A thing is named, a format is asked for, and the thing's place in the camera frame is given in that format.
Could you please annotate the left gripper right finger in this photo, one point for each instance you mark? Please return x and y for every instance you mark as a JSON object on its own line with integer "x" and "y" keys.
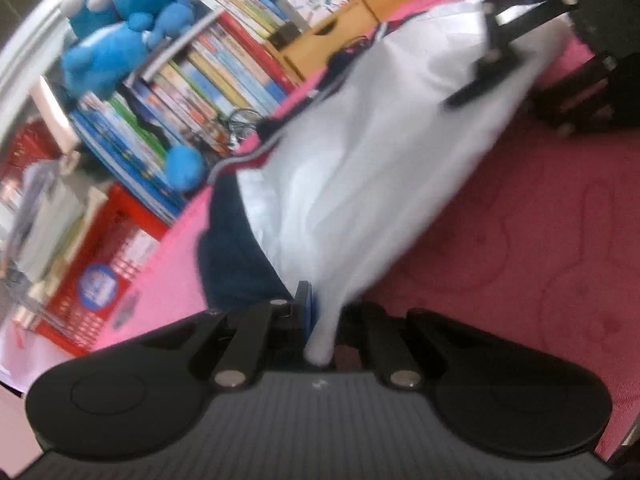
{"x": 377, "y": 337}

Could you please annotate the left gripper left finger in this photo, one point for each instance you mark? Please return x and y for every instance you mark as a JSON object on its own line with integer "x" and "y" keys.
{"x": 271, "y": 333}

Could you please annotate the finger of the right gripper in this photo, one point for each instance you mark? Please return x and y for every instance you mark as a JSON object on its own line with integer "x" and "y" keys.
{"x": 489, "y": 71}

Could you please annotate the white navy zip jacket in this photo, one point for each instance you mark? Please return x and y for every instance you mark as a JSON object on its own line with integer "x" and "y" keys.
{"x": 350, "y": 180}

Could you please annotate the small grey flat object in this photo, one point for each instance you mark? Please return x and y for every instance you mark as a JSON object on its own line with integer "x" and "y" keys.
{"x": 126, "y": 309}

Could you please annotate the pink bunny print blanket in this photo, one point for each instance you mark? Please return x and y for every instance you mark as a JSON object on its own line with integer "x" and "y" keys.
{"x": 541, "y": 247}

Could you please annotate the red plastic crate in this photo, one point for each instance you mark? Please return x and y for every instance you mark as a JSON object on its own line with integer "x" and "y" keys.
{"x": 120, "y": 240}

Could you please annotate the blue plush ball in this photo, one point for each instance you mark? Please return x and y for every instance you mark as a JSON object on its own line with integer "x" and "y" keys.
{"x": 184, "y": 168}

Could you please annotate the wooden drawer organizer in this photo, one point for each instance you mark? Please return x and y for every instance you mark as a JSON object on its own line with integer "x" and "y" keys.
{"x": 310, "y": 51}

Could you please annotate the miniature bicycle model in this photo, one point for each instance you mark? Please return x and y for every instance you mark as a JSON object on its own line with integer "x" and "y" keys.
{"x": 239, "y": 125}

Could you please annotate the black power adapter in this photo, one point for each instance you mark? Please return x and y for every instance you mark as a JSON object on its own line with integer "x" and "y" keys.
{"x": 284, "y": 36}

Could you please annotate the row of upright books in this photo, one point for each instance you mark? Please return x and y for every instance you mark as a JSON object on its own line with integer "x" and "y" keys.
{"x": 222, "y": 62}

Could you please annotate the stack of papers and booklets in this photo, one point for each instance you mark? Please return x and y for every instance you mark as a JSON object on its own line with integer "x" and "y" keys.
{"x": 60, "y": 201}

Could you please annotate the blue plush toy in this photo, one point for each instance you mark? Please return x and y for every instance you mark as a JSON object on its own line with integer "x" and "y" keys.
{"x": 115, "y": 37}

